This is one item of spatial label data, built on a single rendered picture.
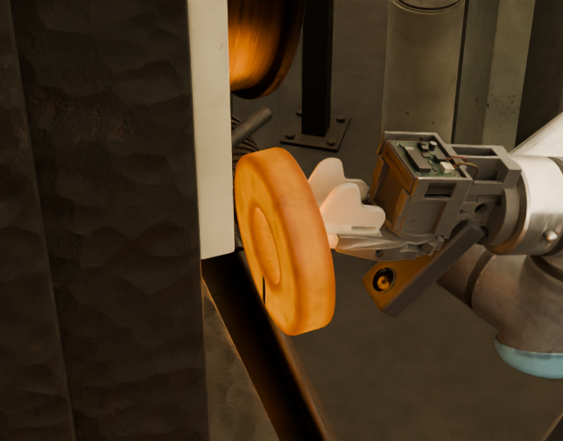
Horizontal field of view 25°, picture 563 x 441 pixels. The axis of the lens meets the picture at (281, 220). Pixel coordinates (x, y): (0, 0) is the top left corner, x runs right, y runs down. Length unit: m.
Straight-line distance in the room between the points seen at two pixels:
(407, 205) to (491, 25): 1.14
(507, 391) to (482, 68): 0.55
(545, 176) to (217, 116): 0.54
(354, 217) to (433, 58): 1.03
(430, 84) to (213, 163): 1.45
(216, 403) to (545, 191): 0.39
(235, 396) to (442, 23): 1.24
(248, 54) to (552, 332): 0.43
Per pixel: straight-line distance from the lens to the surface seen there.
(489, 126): 2.26
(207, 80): 0.62
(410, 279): 1.12
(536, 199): 1.11
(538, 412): 2.08
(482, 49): 2.20
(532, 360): 1.24
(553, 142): 1.36
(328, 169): 1.05
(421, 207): 1.06
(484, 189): 1.10
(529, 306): 1.22
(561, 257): 1.19
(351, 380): 2.09
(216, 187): 0.66
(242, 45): 0.94
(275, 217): 1.00
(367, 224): 1.05
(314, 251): 0.99
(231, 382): 0.88
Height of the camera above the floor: 1.51
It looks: 39 degrees down
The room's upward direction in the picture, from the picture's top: straight up
